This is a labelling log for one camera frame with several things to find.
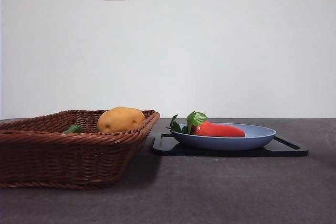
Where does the orange carrot with green leaves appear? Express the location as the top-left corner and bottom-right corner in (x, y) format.
(166, 111), (246, 138)

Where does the blue round plate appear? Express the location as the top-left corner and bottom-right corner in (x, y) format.
(169, 123), (277, 152)

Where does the green vegetable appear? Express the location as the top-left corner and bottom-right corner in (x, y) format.
(62, 125), (82, 134)

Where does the black rectangular tray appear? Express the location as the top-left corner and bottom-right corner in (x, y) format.
(152, 132), (309, 158)

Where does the yellow-brown potato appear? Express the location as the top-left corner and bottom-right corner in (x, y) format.
(96, 106), (146, 133)

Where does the brown wicker basket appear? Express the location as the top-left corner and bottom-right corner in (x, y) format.
(0, 109), (161, 190)

